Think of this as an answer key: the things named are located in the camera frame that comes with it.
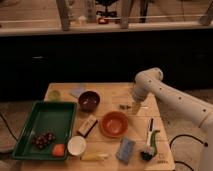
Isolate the silver metal fork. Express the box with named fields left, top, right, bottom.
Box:
left=119, top=104, right=148, bottom=110

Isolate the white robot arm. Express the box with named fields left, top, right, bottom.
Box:
left=132, top=68, right=213, bottom=171

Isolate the orange bowl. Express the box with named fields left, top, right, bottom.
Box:
left=99, top=111, right=128, bottom=138

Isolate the purple bowl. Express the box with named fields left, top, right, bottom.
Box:
left=78, top=91, right=100, bottom=112

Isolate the blue sponge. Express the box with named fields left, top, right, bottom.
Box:
left=116, top=137, right=135, bottom=164

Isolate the black and white eraser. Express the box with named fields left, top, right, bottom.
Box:
left=77, top=115, right=98, bottom=137

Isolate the yellow banana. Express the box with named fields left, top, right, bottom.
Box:
left=80, top=153, right=109, bottom=161

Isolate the white cup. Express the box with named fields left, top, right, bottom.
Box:
left=67, top=136, right=86, bottom=156

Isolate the green small cup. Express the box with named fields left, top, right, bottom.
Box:
left=48, top=90, right=61, bottom=101

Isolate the orange carrot piece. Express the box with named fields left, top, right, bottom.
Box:
left=52, top=144, right=65, bottom=157

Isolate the red object on shelf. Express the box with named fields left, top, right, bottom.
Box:
left=98, top=17, right=109, bottom=24

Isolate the dark grape bunch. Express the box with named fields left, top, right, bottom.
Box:
left=32, top=132, right=56, bottom=149

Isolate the wooden table leg middle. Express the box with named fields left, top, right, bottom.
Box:
left=120, top=0, right=133, bottom=29

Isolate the wooden table leg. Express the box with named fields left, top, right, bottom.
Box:
left=120, top=0, right=133, bottom=29
left=56, top=0, right=70, bottom=31

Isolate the wooden table leg left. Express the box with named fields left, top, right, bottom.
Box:
left=56, top=0, right=70, bottom=31

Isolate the black cable right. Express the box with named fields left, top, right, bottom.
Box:
left=169, top=134, right=209, bottom=171

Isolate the black cable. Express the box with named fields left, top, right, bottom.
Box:
left=169, top=134, right=209, bottom=171
left=0, top=113, right=18, bottom=155

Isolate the black cable left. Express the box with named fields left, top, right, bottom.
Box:
left=0, top=113, right=18, bottom=155

